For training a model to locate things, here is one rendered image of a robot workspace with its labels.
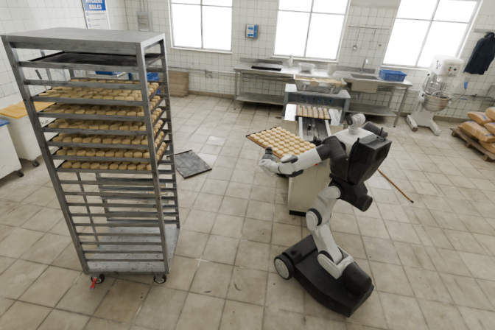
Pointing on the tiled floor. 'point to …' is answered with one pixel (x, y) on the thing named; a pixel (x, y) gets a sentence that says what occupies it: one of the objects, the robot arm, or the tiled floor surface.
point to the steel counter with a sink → (359, 85)
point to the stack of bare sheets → (190, 164)
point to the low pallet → (474, 144)
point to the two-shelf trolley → (105, 75)
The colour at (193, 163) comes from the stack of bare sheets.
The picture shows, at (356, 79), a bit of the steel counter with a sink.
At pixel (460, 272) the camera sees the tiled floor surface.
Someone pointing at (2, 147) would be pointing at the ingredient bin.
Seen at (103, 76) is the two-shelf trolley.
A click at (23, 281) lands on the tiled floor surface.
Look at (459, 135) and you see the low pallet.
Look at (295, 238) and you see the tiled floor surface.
